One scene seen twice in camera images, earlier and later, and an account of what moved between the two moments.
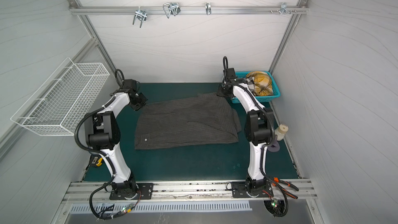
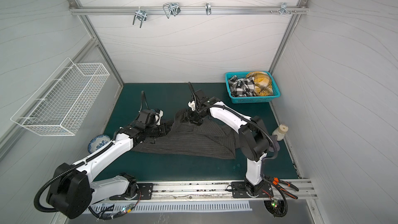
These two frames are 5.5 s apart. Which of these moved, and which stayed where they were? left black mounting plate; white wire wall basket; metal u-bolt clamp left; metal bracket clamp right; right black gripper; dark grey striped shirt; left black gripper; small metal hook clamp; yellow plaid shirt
Moved: dark grey striped shirt; left black gripper; right black gripper
Stayed: white wire wall basket; metal u-bolt clamp left; metal bracket clamp right; yellow plaid shirt; small metal hook clamp; left black mounting plate
